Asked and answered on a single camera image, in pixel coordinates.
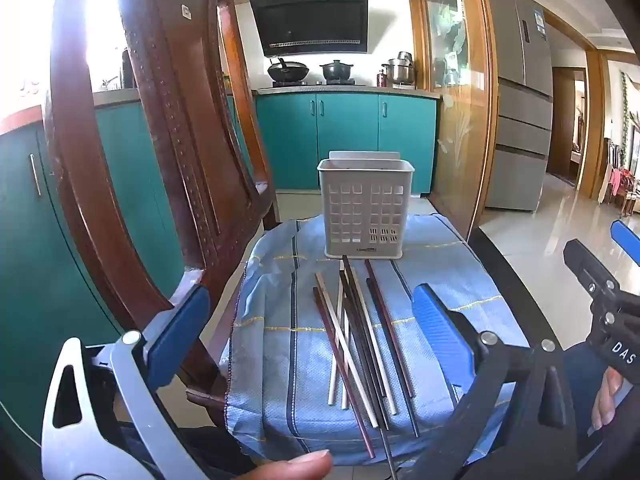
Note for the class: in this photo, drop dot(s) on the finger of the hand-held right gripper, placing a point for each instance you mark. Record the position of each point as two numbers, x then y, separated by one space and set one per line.
582 262
626 235

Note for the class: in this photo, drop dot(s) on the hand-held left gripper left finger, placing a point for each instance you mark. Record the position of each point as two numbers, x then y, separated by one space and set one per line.
180 330

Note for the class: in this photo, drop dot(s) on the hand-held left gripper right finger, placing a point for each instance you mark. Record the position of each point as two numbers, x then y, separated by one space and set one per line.
440 325

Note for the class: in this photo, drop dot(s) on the white plastic utensil basket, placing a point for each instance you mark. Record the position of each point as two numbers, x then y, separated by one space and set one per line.
350 230

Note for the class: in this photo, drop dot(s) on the person's right hand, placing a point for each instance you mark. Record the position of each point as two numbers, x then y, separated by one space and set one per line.
606 400

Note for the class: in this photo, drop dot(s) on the person's left hand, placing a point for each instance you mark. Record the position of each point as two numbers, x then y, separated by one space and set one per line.
295 466

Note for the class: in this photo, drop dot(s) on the hanging clothes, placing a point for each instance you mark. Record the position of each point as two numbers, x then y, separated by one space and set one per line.
622 185

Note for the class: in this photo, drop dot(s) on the person's leg in jeans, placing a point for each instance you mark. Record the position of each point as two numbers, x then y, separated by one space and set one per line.
577 380

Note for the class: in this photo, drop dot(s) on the blue striped cloth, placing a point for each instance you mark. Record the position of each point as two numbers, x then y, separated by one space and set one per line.
280 360

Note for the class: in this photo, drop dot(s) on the silver refrigerator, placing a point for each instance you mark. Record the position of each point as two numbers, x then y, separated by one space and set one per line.
520 110

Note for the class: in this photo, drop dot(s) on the teal side cabinets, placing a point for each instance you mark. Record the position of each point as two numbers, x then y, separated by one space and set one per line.
30 260

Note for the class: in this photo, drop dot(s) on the teal base cabinets under stove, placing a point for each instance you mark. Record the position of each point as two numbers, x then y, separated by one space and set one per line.
350 130

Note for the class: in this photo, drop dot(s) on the carved wooden chair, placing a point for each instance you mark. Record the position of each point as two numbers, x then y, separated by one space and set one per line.
165 110

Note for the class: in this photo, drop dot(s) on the red bottle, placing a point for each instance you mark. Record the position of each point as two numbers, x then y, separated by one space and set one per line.
381 80

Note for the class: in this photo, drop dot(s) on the stainless steel pot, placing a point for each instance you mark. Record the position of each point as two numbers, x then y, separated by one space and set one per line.
400 70

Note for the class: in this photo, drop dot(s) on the black cooking pot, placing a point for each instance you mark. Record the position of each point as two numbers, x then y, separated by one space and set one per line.
337 71

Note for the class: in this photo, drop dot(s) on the gas stove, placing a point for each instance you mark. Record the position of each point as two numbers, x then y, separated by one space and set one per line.
312 82

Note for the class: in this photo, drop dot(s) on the black wok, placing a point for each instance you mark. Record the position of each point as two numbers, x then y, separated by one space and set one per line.
287 71

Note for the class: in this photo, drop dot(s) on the black range hood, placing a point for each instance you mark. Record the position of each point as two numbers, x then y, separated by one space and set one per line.
310 20

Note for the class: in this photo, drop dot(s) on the wooden doorway frame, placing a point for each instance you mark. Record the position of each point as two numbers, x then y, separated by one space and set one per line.
595 125

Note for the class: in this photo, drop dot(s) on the glass door with wooden frame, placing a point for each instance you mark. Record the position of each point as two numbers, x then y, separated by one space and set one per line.
450 110

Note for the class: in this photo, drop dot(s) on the white wall socket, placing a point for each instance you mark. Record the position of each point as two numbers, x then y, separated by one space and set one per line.
185 11

